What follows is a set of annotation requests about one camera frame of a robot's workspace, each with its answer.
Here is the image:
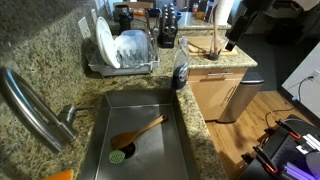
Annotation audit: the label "orange sponge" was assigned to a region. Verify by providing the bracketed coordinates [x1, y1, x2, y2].
[41, 168, 75, 180]

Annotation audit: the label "clear plastic food container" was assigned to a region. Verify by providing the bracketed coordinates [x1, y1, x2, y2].
[114, 29, 151, 68]

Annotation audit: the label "grey dish drying rack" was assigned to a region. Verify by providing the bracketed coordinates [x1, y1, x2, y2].
[85, 35, 161, 78]

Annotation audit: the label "black coffee grinder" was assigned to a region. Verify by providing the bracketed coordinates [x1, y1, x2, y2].
[113, 3, 134, 34]

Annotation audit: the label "clear dish soap bottle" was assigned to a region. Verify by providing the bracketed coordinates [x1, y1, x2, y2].
[171, 35, 191, 91]

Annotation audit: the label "black knife block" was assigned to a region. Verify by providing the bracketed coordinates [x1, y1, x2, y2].
[157, 3, 180, 50]

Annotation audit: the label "curved steel kitchen faucet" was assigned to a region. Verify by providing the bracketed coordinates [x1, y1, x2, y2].
[0, 66, 95, 154]

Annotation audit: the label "utensils in drying rack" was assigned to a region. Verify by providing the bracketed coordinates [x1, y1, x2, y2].
[144, 8, 162, 38]

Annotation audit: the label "long wooden spoon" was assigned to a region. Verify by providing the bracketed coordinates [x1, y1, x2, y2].
[212, 4, 221, 56]

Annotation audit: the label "steel cabinet door handle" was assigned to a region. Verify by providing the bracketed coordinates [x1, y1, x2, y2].
[224, 84, 238, 103]

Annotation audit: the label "steel trash can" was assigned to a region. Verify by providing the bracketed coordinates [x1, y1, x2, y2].
[218, 68, 266, 124]

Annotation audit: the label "white paper towel roll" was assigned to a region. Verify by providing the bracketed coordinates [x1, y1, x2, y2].
[213, 0, 236, 26]

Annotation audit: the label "wooden spatula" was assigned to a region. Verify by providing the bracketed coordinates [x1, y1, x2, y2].
[110, 115, 169, 151]

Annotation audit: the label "black floor cable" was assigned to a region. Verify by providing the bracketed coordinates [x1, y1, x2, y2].
[264, 105, 298, 130]

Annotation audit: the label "stainless steel sink basin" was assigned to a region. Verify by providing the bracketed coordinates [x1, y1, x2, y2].
[78, 89, 198, 180]

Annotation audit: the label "clear plastic cup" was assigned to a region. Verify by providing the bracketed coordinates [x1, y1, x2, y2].
[208, 34, 230, 62]

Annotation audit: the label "large wooden cutting board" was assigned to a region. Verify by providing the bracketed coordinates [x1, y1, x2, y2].
[186, 40, 239, 57]

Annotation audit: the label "white dinner plate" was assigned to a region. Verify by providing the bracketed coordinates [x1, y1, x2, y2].
[95, 16, 122, 70]

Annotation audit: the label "white wall outlet plate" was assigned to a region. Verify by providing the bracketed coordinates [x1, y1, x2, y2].
[77, 16, 93, 40]

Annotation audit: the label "green sink drain strainer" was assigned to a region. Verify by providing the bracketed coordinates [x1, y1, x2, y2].
[108, 149, 127, 165]

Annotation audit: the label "steel drawer handle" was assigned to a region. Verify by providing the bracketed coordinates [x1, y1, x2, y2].
[206, 71, 235, 79]

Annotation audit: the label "black robot cart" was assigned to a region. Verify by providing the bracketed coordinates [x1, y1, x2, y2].
[238, 114, 320, 180]

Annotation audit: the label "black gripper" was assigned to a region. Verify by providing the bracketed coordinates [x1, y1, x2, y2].
[225, 9, 262, 52]

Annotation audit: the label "black orange bar clamp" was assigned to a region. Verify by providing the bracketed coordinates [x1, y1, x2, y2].
[275, 118, 303, 140]
[252, 145, 280, 175]

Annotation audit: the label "small wooden cutting board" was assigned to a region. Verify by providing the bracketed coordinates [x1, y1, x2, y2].
[190, 35, 234, 52]

